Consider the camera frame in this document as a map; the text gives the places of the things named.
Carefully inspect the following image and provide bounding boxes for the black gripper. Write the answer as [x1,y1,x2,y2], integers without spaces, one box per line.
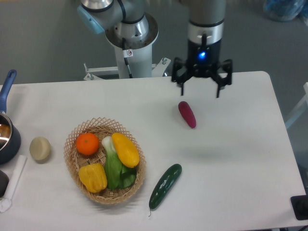
[171,40,232,98]

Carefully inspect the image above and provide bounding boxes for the yellow mango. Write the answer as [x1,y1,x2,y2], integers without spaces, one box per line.
[111,133,140,168]

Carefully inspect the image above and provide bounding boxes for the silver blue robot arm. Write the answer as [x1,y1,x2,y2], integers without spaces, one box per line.
[77,0,232,90]

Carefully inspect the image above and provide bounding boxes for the woven wicker basket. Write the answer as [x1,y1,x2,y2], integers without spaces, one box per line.
[64,117,146,205]

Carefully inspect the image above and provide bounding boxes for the purple sweet potato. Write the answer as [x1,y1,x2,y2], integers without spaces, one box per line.
[178,101,196,128]

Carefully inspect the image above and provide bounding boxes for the blue plastic bag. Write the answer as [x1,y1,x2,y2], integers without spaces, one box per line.
[263,0,308,22]

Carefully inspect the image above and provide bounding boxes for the dark green cucumber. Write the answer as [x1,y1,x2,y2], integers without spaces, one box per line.
[148,163,182,217]

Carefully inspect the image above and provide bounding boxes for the green bok choy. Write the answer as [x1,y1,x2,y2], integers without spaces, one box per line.
[102,136,137,190]

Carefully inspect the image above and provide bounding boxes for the orange fruit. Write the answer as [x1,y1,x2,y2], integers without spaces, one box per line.
[76,133,99,156]

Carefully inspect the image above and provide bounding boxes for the yellow bell pepper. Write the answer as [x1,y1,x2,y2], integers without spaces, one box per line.
[78,163,107,193]

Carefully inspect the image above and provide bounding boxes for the black device at table edge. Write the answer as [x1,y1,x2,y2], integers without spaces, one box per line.
[290,195,308,220]

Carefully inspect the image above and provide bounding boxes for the beige round potato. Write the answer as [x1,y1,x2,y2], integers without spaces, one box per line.
[29,137,51,161]

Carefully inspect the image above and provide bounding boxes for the dark blue saucepan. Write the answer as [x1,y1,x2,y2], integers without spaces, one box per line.
[0,69,21,165]

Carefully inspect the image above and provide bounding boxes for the black object at left edge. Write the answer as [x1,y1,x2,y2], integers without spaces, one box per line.
[0,170,9,198]

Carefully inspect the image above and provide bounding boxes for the white frame at right edge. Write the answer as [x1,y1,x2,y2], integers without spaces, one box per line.
[285,82,308,129]

